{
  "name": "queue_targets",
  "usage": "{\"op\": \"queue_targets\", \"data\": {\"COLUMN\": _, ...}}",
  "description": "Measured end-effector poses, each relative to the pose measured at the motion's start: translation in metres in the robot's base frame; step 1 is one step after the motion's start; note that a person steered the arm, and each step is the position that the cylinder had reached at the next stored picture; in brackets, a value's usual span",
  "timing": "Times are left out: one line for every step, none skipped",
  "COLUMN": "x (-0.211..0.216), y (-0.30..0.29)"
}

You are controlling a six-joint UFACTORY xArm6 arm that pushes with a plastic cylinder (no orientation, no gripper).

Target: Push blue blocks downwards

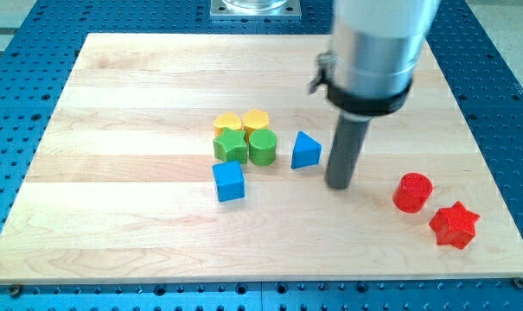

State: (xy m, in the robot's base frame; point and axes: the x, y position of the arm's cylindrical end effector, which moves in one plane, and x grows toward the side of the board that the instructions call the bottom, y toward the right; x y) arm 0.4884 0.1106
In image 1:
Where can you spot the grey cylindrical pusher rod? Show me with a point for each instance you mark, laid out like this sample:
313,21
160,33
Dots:
350,132

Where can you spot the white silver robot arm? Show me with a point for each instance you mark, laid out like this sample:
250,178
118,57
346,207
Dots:
368,70

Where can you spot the blue triangle block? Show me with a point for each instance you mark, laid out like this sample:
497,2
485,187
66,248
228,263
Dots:
306,151

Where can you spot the red cylinder block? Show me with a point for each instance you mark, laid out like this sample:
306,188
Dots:
413,191

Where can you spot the green cylinder block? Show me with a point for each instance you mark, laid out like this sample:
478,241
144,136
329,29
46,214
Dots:
262,147

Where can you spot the yellow hexagon block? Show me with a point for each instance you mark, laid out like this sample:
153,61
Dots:
255,120

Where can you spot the yellow rounded block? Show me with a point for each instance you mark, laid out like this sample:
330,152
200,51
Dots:
227,120

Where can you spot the green star block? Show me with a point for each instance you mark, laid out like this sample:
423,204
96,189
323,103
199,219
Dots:
231,146

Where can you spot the blue cube block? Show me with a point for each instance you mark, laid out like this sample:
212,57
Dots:
229,181

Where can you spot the red star block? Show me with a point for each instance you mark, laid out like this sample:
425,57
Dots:
454,226

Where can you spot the wooden board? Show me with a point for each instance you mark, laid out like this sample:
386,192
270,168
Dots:
121,188

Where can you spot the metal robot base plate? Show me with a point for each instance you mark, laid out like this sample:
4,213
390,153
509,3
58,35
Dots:
254,8

